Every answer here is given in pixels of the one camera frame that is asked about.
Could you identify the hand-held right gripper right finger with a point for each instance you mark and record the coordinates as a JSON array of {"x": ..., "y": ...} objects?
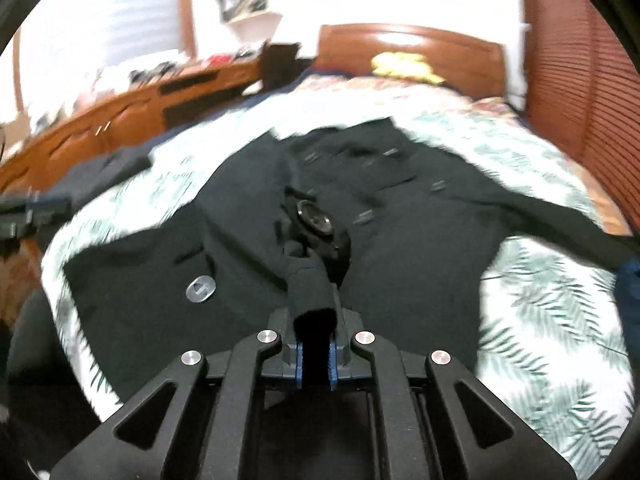
[{"x": 334, "y": 365}]

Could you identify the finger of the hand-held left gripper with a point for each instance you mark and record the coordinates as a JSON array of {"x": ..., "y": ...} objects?
[{"x": 50, "y": 207}]

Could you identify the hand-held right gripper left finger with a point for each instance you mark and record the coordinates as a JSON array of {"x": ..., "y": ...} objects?
[{"x": 299, "y": 362}]

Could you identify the black coat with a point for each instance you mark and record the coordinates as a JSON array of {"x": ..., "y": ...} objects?
[{"x": 410, "y": 240}]

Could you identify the dark grey cloth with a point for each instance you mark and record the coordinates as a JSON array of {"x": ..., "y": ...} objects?
[{"x": 105, "y": 172}]

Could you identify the wooden dresser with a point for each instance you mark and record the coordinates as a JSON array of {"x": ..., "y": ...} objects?
[{"x": 120, "y": 120}]

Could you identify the white window blind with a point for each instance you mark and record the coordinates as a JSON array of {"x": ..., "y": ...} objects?
[{"x": 110, "y": 25}]

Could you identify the leaf-print bed sheet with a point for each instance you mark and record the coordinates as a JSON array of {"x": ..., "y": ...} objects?
[{"x": 540, "y": 340}]

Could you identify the black bag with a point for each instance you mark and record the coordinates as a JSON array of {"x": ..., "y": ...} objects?
[{"x": 279, "y": 65}]

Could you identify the floral blanket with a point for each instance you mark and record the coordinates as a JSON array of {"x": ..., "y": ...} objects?
[{"x": 400, "y": 87}]

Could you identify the navy blue cloth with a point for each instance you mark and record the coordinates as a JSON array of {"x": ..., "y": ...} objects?
[{"x": 630, "y": 285}]

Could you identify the yellow plush toy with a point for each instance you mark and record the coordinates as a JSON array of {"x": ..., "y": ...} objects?
[{"x": 402, "y": 64}]

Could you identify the wooden headboard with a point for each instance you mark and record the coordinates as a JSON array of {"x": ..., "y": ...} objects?
[{"x": 440, "y": 45}]

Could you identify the louvered wooden wardrobe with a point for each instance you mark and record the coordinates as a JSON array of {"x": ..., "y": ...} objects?
[{"x": 580, "y": 70}]

